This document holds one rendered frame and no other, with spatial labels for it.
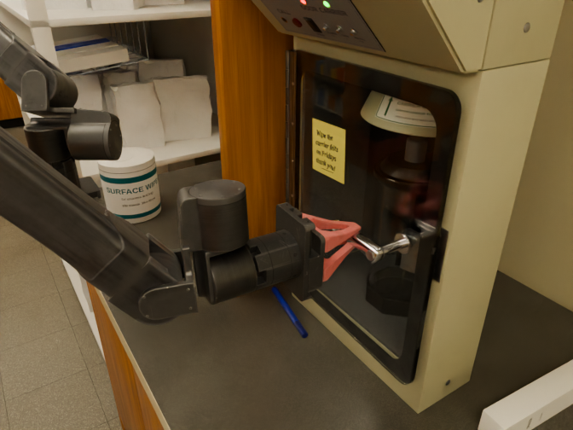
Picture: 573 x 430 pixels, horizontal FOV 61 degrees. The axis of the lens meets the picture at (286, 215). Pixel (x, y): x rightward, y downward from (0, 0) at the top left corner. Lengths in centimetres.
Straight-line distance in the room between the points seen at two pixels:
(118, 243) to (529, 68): 44
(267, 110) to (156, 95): 94
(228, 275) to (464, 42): 31
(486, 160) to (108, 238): 39
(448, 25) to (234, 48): 38
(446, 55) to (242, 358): 54
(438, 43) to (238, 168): 43
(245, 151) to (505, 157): 40
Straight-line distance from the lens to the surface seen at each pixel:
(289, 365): 79
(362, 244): 58
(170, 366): 81
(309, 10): 59
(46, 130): 76
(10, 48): 80
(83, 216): 47
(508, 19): 52
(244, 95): 77
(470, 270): 64
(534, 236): 105
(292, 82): 73
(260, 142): 80
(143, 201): 119
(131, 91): 169
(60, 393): 219
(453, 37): 46
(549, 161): 99
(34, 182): 47
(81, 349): 235
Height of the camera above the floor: 151
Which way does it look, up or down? 28 degrees down
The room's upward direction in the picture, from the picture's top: straight up
